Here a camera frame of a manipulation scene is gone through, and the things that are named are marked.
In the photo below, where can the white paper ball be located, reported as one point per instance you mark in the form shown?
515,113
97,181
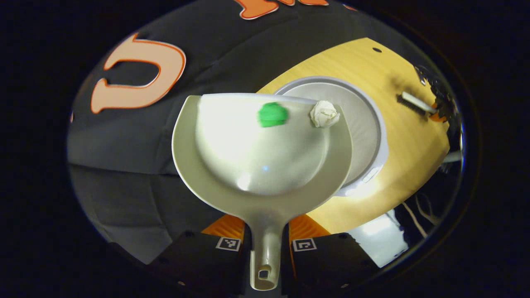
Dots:
324,114

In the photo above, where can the green paper ball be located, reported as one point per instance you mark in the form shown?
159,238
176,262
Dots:
272,114

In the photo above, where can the grey tube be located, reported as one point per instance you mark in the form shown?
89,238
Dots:
451,156

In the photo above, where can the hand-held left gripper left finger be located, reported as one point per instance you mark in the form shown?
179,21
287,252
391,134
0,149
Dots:
198,258

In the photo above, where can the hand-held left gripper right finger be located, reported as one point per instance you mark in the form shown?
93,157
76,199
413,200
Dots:
327,265

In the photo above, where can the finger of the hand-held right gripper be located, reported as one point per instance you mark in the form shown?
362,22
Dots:
438,117

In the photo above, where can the small white broom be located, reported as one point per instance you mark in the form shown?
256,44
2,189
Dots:
414,101

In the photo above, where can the grey plastic dustpan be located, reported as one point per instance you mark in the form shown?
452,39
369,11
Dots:
256,165

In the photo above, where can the white ribbed garbage bin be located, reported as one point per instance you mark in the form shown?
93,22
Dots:
364,124

